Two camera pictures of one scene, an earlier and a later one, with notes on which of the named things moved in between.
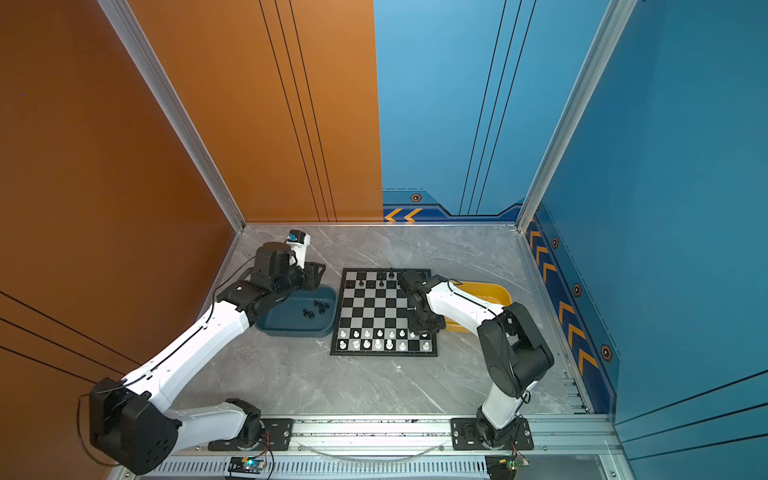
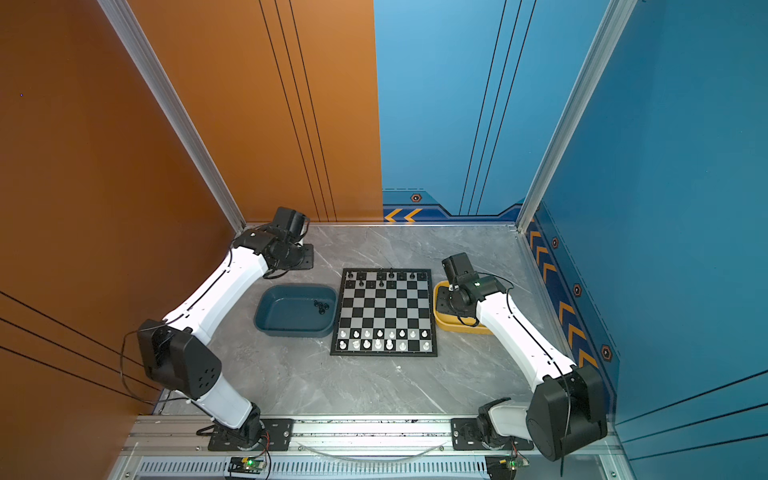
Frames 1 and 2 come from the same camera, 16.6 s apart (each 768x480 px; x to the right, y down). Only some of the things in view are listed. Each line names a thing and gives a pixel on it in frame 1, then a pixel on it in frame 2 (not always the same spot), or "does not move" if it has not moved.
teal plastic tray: (309, 313) does not move
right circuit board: (504, 466) does not move
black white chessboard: (373, 317) does not move
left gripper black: (311, 270) to (309, 262)
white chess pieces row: (401, 339) does not move
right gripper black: (438, 324) to (441, 302)
